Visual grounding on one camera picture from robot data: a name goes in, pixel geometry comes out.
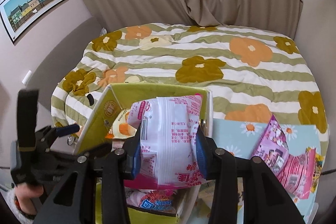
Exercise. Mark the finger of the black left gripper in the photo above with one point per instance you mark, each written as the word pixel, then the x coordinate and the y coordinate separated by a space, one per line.
pixel 67 130

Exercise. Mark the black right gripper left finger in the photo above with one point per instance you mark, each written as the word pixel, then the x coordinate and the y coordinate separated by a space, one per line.
pixel 73 199

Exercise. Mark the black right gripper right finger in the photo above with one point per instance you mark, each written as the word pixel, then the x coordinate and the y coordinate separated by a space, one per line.
pixel 265 199

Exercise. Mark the pink striped snack packet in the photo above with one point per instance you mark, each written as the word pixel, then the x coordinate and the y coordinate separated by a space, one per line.
pixel 299 173

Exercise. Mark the purple snack packet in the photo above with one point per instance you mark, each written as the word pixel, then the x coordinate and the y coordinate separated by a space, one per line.
pixel 272 147

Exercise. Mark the orange chiffon cake packet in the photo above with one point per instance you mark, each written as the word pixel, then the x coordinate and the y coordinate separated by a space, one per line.
pixel 120 129

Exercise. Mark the green cardboard snack box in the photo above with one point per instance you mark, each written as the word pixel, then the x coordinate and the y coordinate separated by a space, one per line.
pixel 117 97

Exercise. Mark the pink white snack packet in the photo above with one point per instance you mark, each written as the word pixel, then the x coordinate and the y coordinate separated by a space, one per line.
pixel 168 128

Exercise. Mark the gold foil candy wrapper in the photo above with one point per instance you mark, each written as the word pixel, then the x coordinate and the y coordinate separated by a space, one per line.
pixel 318 164

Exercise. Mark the left hand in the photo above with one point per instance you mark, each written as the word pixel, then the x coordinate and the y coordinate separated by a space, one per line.
pixel 25 193

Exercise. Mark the blue daisy tablecloth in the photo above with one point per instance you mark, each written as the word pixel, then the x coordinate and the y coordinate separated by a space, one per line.
pixel 240 139

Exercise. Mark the red white snack packet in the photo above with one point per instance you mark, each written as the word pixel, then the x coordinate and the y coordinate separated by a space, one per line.
pixel 156 200

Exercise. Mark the framed houses picture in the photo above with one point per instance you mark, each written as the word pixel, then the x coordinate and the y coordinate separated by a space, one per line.
pixel 18 15

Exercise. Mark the floral striped quilt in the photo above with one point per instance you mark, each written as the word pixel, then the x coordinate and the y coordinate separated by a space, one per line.
pixel 251 73

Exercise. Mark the white wall switch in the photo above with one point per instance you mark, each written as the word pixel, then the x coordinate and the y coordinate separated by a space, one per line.
pixel 27 77

